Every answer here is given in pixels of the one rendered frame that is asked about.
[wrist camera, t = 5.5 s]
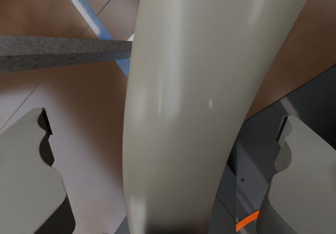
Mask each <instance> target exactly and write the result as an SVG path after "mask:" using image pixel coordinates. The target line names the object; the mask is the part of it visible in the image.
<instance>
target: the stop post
mask: <svg viewBox="0 0 336 234"><path fill-rule="evenodd" d="M133 38H134V34H133V35H132V36H131V37H130V38H129V39H128V40H105V39H82V38H60V37H38V36H15V35H0V74H3V73H11V72H20V71H28V70H37V69H45V68H54V67H62V66H71V65H79V64H88V63H96V62H105V61H113V60H122V59H131V52H132V45H133Z"/></svg>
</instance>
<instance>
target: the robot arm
mask: <svg viewBox="0 0 336 234"><path fill-rule="evenodd" d="M52 134H53V133H52V130H51V127H50V123H49V120H48V117H47V113H46V110H45V108H44V107H43V108H33V109H31V110H30V111H29V112H28V113H26V114H25V115H24V116H22V117H21V118H20V119H19V120H17V121H16V122H15V123H13V124H12V125H11V126H10V127H8V128H7V129H6V130H4V131H3V132H2V133H1V134H0V234H72V233H73V232H74V230H75V227H76V221H75V218H74V215H73V211H72V208H71V205H70V201H69V198H68V195H67V192H66V188H65V185H64V182H63V179H62V175H61V173H60V171H59V170H58V169H56V168H53V167H52V165H53V163H54V161H55V159H54V156H53V153H52V149H51V146H50V143H49V137H50V135H52ZM276 141H278V143H279V145H280V147H281V149H280V151H279V153H278V156H277V158H276V161H275V163H274V166H275V168H276V170H277V173H276V174H275V175H274V176H273V177H272V180H271V182H270V184H269V187H268V189H267V191H266V194H265V196H264V198H263V201H262V203H261V205H260V209H259V212H258V216H257V220H256V223H255V229H256V232H257V234H336V150H335V149H334V148H333V147H332V146H330V145H329V144H328V143H327V142H326V141H325V140H324V139H322V138H321V137H320V136H319V135H318V134H316V133H315V132H314V131H313V130H312V129H311V128H309V127H308V126H307V125H306V124H305V123H303V122H302V121H301V120H300V119H299V118H298V117H296V116H294V115H284V116H283V118H282V121H281V123H280V127H279V130H278V133H277V137H276Z"/></svg>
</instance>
